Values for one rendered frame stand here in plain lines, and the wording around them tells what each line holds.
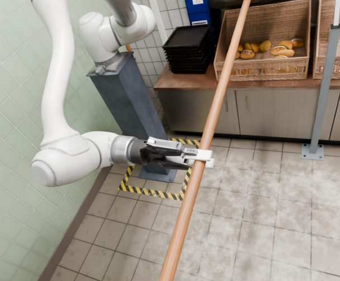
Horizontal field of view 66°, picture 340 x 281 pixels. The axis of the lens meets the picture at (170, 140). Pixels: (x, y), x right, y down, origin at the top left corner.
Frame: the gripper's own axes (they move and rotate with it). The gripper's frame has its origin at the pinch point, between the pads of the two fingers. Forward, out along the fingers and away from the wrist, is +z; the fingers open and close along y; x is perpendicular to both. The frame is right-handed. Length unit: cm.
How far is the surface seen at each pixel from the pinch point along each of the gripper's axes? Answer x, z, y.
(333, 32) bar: -93, 36, 25
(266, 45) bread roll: -133, 2, 57
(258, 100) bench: -96, 1, 72
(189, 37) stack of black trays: -125, -49, 40
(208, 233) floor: -14, -22, 114
